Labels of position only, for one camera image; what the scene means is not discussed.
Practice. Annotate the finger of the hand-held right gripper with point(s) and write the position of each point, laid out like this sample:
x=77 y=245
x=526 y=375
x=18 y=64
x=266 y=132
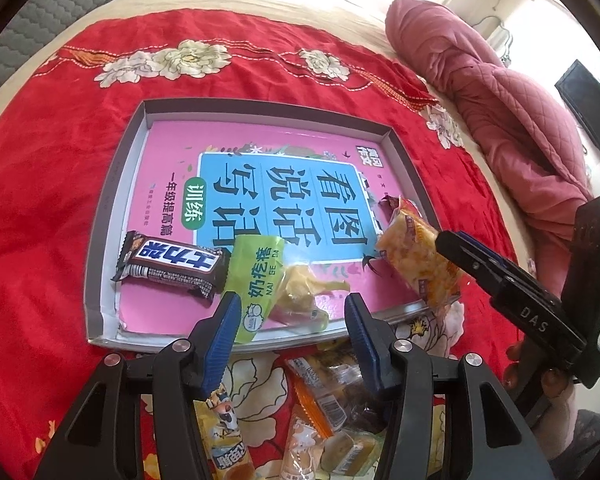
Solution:
x=502 y=263
x=470 y=255

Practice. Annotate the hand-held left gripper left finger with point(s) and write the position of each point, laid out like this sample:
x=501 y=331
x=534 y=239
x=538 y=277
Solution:
x=220 y=345

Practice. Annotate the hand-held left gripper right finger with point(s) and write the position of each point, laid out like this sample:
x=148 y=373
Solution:
x=365 y=345

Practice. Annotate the clear bread packet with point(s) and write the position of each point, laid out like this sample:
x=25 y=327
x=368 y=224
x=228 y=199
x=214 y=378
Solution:
x=330 y=385

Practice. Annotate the orange rice cracker packet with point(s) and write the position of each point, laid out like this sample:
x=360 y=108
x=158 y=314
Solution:
x=415 y=260

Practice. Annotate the green snack packet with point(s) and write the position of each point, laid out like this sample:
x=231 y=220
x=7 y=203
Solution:
x=255 y=280

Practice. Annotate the yellow cartoon cow packet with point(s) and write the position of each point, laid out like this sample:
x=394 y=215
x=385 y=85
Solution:
x=225 y=425

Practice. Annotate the brown chocolate bar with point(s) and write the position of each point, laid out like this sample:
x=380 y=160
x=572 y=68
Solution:
x=172 y=265

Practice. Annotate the grey cardboard tray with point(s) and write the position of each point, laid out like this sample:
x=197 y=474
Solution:
x=280 y=115

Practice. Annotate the person's right forearm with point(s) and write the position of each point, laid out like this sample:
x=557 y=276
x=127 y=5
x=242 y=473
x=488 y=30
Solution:
x=587 y=430

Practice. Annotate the person's right hand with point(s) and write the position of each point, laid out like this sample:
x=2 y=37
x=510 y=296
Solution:
x=557 y=382

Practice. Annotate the small clear sweets packet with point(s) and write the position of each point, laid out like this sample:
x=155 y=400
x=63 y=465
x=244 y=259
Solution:
x=352 y=452

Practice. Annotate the pale orange cartoon packet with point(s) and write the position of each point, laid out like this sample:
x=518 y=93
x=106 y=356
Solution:
x=302 y=442

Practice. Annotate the pink quilt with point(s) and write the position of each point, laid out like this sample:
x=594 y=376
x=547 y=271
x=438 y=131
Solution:
x=505 y=110

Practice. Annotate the pink book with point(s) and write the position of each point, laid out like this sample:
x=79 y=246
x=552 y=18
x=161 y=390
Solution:
x=300 y=195

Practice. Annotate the black monitor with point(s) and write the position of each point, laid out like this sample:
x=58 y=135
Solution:
x=590 y=105

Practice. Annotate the red floral blanket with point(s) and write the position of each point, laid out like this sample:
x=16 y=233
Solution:
x=45 y=185

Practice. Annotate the grey quilted headboard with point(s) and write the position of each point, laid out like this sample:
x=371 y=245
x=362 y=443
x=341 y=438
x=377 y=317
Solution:
x=55 y=10

